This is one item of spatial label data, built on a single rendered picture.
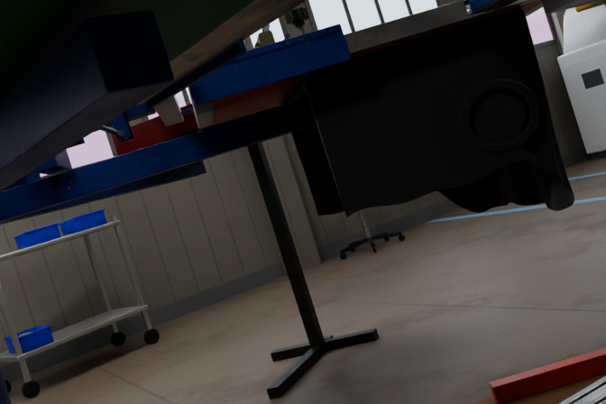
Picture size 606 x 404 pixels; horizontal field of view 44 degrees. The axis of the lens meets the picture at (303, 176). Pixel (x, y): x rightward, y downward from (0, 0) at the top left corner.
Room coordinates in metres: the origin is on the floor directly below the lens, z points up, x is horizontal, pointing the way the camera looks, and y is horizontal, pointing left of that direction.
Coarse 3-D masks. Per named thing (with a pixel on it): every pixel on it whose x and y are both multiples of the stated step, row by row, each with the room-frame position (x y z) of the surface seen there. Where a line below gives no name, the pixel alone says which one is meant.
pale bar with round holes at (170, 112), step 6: (174, 96) 1.53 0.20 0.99; (162, 102) 1.54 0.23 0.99; (168, 102) 1.56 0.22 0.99; (174, 102) 1.59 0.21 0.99; (156, 108) 1.60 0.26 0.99; (162, 108) 1.63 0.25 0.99; (168, 108) 1.65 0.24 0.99; (174, 108) 1.68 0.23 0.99; (162, 114) 1.71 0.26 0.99; (168, 114) 1.74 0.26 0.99; (174, 114) 1.78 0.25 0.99; (180, 114) 1.82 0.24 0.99; (162, 120) 1.83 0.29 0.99; (168, 120) 1.86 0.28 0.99; (174, 120) 1.90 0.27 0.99; (180, 120) 1.94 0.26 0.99
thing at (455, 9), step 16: (528, 0) 1.44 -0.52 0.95; (416, 16) 1.41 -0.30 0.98; (432, 16) 1.42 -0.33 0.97; (448, 16) 1.42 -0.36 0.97; (464, 16) 1.43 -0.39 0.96; (480, 16) 1.45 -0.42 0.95; (352, 32) 1.40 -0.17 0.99; (368, 32) 1.40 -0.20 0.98; (384, 32) 1.41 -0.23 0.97; (400, 32) 1.41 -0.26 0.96; (416, 32) 1.41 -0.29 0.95; (352, 48) 1.40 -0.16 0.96; (368, 48) 1.40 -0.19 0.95; (192, 96) 1.36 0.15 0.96; (208, 112) 1.62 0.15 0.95; (256, 112) 1.94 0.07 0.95
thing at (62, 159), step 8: (64, 152) 1.65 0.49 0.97; (56, 160) 1.54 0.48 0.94; (64, 160) 1.63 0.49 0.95; (40, 168) 1.53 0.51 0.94; (48, 168) 1.53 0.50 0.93; (56, 168) 1.56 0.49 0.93; (64, 168) 1.62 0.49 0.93; (24, 176) 1.83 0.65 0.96; (32, 176) 1.84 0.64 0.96; (40, 176) 1.87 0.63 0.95; (16, 184) 1.84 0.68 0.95
